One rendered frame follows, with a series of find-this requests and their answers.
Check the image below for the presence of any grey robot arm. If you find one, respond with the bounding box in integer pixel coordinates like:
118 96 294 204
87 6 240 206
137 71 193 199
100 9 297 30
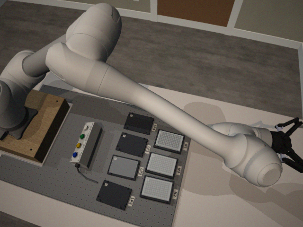
0 3 283 187

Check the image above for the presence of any white button panel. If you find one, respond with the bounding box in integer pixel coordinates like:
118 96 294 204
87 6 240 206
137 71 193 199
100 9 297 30
70 122 103 183

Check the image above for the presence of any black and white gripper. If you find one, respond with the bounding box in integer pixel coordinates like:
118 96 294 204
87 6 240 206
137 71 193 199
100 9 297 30
270 117 303 173

